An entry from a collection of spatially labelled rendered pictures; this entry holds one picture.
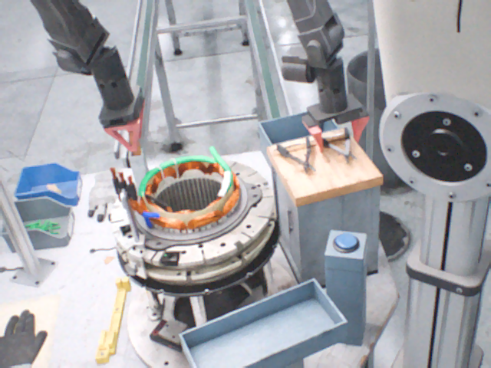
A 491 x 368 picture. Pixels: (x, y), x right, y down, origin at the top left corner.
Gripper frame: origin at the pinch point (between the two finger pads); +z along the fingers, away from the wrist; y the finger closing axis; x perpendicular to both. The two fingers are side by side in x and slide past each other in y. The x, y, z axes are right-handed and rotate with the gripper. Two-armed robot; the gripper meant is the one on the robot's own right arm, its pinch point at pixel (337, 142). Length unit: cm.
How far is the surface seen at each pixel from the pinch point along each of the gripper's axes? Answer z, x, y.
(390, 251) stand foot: 107, -69, -40
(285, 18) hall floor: 101, -324, -77
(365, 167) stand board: 2.6, 7.8, -2.7
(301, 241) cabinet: 13.8, 11.1, 14.1
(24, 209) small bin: 19, -42, 78
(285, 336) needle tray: 5.9, 40.5, 26.3
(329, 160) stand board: 1.9, 2.5, 3.2
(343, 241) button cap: 4.4, 25.1, 9.5
